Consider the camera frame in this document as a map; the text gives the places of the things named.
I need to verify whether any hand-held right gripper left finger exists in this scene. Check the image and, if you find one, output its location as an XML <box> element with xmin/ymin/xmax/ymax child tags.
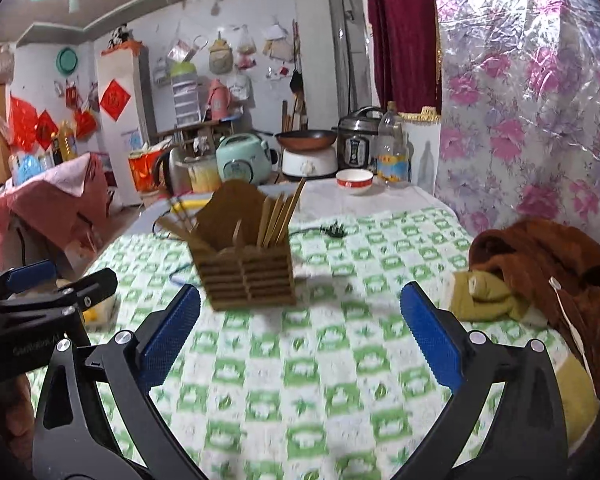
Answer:
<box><xmin>31</xmin><ymin>283</ymin><xmax>208</xmax><ymax>480</ymax></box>

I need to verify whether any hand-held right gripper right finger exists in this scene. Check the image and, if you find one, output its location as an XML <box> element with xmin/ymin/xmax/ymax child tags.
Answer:
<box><xmin>395</xmin><ymin>281</ymin><xmax>570</xmax><ymax>480</ymax></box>

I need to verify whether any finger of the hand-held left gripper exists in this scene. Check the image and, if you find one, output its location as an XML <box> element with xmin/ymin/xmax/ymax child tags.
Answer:
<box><xmin>0</xmin><ymin>267</ymin><xmax>118</xmax><ymax>328</ymax></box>
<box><xmin>0</xmin><ymin>259</ymin><xmax>59</xmax><ymax>304</ymax></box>

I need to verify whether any brown wooden chopstick holder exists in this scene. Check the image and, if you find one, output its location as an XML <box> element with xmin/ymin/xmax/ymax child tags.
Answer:
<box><xmin>187</xmin><ymin>179</ymin><xmax>298</xmax><ymax>312</ymax></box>

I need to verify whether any bundle of wooden chopsticks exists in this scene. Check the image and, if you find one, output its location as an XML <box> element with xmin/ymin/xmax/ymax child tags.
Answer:
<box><xmin>160</xmin><ymin>179</ymin><xmax>307</xmax><ymax>250</ymax></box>

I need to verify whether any person's left hand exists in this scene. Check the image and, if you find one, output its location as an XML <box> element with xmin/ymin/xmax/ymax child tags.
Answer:
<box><xmin>0</xmin><ymin>372</ymin><xmax>36</xmax><ymax>443</ymax></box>

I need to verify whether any yellow tissue pack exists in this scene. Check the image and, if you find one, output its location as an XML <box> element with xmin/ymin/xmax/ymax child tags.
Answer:
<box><xmin>80</xmin><ymin>292</ymin><xmax>118</xmax><ymax>331</ymax></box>

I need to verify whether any pink cloth cover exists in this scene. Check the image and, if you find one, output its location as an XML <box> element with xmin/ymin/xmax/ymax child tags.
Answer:
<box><xmin>0</xmin><ymin>152</ymin><xmax>112</xmax><ymax>246</ymax></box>

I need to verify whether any blue plastic item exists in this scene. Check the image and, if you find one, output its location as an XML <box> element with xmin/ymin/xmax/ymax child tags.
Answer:
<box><xmin>12</xmin><ymin>154</ymin><xmax>43</xmax><ymax>186</ymax></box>

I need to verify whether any green checked tablecloth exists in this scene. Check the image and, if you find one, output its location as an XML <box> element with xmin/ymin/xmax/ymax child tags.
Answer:
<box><xmin>82</xmin><ymin>182</ymin><xmax>568</xmax><ymax>480</ymax></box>

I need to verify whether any red gift box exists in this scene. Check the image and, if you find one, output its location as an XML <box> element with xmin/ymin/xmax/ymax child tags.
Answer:
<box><xmin>128</xmin><ymin>147</ymin><xmax>163</xmax><ymax>193</ymax></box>

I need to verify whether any brown fleece-lined jacket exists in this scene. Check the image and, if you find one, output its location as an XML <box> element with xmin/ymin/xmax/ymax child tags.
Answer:
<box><xmin>450</xmin><ymin>217</ymin><xmax>600</xmax><ymax>456</ymax></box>

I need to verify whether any cooking oil bottle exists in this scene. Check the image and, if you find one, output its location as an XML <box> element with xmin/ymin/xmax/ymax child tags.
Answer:
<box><xmin>57</xmin><ymin>120</ymin><xmax>78</xmax><ymax>163</ymax></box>

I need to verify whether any steel electric kettle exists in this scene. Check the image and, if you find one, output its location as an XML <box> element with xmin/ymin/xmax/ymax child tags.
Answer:
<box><xmin>152</xmin><ymin>147</ymin><xmax>191</xmax><ymax>196</ymax></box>

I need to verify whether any red paper decoration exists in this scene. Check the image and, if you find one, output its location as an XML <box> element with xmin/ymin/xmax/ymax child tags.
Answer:
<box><xmin>34</xmin><ymin>110</ymin><xmax>60</xmax><ymax>151</ymax></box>
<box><xmin>9</xmin><ymin>95</ymin><xmax>43</xmax><ymax>153</ymax></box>
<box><xmin>65</xmin><ymin>82</ymin><xmax>101</xmax><ymax>141</ymax></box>

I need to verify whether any steel cooking pot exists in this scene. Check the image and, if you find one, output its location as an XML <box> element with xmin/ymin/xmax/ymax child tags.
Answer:
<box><xmin>182</xmin><ymin>154</ymin><xmax>222</xmax><ymax>193</ymax></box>

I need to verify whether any white refrigerator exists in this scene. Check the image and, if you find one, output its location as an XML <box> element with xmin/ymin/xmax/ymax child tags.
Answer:
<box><xmin>97</xmin><ymin>47</ymin><xmax>156</xmax><ymax>206</ymax></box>

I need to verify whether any red and white bowl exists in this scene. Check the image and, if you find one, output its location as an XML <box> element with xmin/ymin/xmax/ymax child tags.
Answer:
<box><xmin>335</xmin><ymin>169</ymin><xmax>374</xmax><ymax>195</ymax></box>

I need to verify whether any white cabinet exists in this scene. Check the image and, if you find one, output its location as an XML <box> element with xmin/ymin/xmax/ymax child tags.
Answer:
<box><xmin>402</xmin><ymin>120</ymin><xmax>441</xmax><ymax>193</ymax></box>

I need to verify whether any clear plastic bottle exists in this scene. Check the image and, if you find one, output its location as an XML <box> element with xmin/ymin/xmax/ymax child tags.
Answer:
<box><xmin>376</xmin><ymin>101</ymin><xmax>411</xmax><ymax>188</ymax></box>

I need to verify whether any red diamond paper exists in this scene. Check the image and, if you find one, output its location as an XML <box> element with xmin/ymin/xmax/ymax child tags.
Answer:
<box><xmin>99</xmin><ymin>78</ymin><xmax>133</xmax><ymax>122</ymax></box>

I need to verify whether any mint green rice cooker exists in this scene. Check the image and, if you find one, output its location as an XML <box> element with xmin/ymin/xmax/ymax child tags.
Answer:
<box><xmin>216</xmin><ymin>133</ymin><xmax>279</xmax><ymax>186</ymax></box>

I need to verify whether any black electric pressure cooker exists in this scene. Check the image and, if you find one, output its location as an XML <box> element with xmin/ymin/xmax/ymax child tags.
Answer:
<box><xmin>336</xmin><ymin>106</ymin><xmax>385</xmax><ymax>173</ymax></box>

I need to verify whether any plastic drawer unit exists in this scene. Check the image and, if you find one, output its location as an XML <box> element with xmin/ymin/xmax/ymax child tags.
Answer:
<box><xmin>169</xmin><ymin>60</ymin><xmax>201</xmax><ymax>128</ymax></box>

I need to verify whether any green plastic basin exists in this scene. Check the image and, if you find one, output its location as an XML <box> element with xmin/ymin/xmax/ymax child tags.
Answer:
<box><xmin>56</xmin><ymin>47</ymin><xmax>80</xmax><ymax>77</ymax></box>

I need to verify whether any pink thermos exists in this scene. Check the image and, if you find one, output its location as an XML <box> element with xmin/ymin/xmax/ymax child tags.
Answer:
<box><xmin>207</xmin><ymin>79</ymin><xmax>231</xmax><ymax>122</ymax></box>

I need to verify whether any gold fringed cloth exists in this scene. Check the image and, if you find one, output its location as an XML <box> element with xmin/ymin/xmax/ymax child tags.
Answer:
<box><xmin>399</xmin><ymin>106</ymin><xmax>442</xmax><ymax>123</ymax></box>

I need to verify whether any brown frying pan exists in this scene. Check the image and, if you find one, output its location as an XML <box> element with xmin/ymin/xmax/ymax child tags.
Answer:
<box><xmin>274</xmin><ymin>130</ymin><xmax>339</xmax><ymax>151</ymax></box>

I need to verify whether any white hanging bag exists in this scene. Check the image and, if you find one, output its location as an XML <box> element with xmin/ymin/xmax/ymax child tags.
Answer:
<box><xmin>225</xmin><ymin>74</ymin><xmax>253</xmax><ymax>106</ymax></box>

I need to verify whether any panda plush toy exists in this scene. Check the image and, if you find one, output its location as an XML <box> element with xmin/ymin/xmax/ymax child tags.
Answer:
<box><xmin>107</xmin><ymin>27</ymin><xmax>133</xmax><ymax>51</ymax></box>

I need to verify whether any clear hanging packet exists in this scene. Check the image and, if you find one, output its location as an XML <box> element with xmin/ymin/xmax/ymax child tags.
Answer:
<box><xmin>167</xmin><ymin>35</ymin><xmax>206</xmax><ymax>63</ymax></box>

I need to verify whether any beige hanging bag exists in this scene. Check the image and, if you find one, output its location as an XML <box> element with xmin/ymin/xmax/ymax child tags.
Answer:
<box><xmin>208</xmin><ymin>32</ymin><xmax>233</xmax><ymax>75</ymax></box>

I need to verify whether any floral plastic sheet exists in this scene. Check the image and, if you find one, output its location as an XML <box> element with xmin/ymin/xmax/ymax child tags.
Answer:
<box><xmin>427</xmin><ymin>0</ymin><xmax>600</xmax><ymax>261</ymax></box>

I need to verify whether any hanging plastic bag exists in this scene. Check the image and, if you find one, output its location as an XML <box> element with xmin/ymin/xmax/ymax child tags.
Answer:
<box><xmin>234</xmin><ymin>25</ymin><xmax>258</xmax><ymax>68</ymax></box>

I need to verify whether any black hanging utensil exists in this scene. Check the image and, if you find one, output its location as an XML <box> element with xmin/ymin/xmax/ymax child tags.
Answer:
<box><xmin>289</xmin><ymin>20</ymin><xmax>306</xmax><ymax>96</ymax></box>

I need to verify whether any beige cloth bag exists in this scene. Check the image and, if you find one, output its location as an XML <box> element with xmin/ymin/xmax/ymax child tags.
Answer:
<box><xmin>261</xmin><ymin>22</ymin><xmax>296</xmax><ymax>63</ymax></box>

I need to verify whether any dark red curtain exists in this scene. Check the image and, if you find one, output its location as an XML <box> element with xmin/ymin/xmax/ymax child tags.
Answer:
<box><xmin>364</xmin><ymin>0</ymin><xmax>443</xmax><ymax>116</ymax></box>

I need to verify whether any thin white cord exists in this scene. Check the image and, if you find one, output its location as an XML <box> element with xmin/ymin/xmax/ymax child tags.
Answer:
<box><xmin>549</xmin><ymin>277</ymin><xmax>593</xmax><ymax>371</ymax></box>

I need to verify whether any black power cable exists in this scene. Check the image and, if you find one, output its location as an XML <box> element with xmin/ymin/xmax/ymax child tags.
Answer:
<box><xmin>152</xmin><ymin>212</ymin><xmax>350</xmax><ymax>239</ymax></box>

